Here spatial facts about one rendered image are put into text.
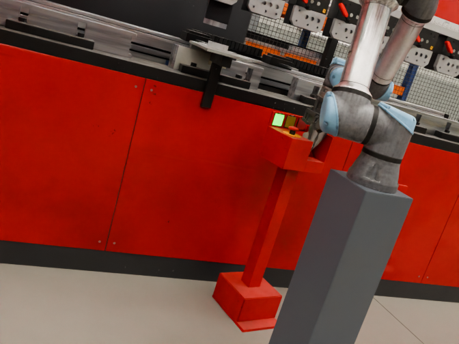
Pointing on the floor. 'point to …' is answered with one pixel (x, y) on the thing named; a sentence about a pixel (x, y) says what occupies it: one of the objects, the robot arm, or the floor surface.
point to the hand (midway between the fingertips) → (311, 148)
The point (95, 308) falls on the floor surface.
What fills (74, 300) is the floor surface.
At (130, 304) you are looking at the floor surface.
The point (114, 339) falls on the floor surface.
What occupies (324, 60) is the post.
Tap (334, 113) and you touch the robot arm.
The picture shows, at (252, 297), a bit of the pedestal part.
